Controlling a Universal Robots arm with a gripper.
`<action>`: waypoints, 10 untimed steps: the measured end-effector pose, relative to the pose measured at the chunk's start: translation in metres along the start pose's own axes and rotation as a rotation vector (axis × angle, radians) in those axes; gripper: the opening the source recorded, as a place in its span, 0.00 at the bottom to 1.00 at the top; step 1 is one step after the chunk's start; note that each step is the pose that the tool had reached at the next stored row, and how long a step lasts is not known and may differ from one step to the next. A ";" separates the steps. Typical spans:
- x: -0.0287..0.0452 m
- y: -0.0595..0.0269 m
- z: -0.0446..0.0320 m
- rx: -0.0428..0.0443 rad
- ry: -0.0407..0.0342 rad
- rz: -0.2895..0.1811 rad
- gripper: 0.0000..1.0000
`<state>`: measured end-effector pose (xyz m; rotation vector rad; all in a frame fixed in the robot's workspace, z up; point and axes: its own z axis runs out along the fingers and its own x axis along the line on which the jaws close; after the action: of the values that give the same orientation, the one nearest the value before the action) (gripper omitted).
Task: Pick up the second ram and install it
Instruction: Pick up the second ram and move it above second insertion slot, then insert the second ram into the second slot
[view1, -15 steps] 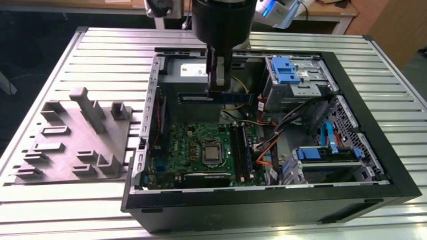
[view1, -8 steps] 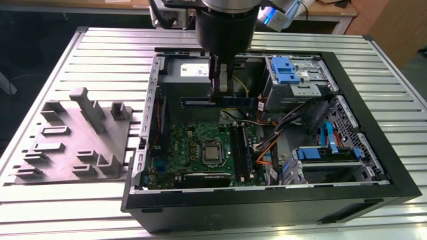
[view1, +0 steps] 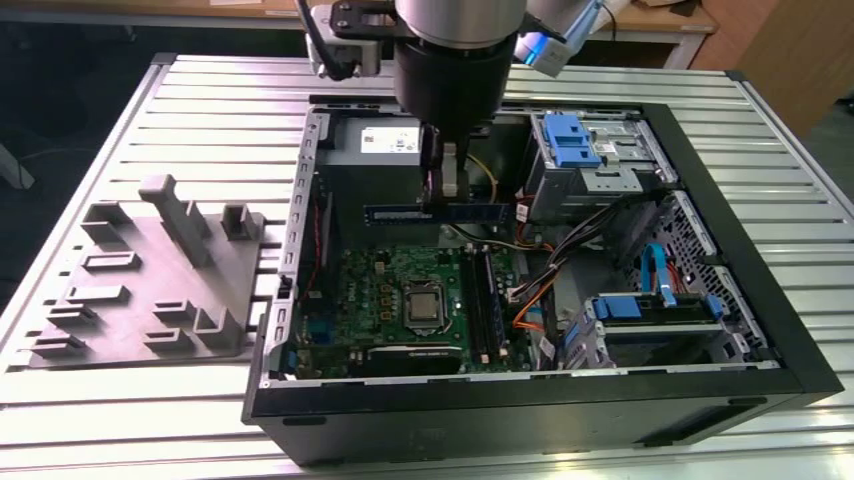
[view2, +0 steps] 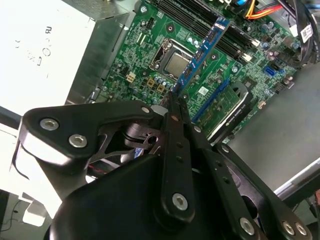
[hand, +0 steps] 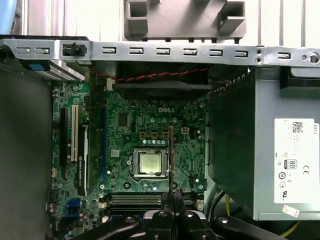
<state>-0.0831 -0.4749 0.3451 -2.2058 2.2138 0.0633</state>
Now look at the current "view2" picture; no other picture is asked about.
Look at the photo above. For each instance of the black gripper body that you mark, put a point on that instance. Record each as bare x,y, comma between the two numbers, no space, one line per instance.
112,205

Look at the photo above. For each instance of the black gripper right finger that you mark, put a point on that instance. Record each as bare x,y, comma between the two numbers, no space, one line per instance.
225,175

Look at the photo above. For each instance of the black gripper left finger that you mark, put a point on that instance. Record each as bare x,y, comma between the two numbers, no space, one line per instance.
82,120

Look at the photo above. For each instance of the blue RAM stick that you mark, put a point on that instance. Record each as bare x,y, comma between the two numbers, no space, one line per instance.
200,53

